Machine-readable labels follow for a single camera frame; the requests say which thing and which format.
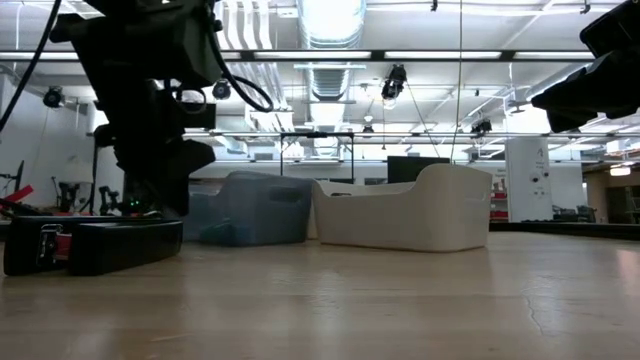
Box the white pillar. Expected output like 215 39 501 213
504 137 554 223

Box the white plastic storage bin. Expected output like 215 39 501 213
305 192 324 242
310 163 494 253

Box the black camera cable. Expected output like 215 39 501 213
204 14 275 114

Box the black monitor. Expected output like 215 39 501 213
387 155 451 185

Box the black hanging spotlight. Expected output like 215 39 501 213
469 118 494 137
211 78 232 101
380 63 408 101

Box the black overhead light bar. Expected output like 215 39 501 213
0 48 599 63

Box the translucent grey storage bin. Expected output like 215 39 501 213
182 170 315 247

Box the black tray with items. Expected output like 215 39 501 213
3 215 169 277

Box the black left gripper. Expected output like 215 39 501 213
94 79 217 217

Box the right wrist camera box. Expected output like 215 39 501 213
578 0 640 59

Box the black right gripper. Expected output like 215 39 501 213
530 48 640 134

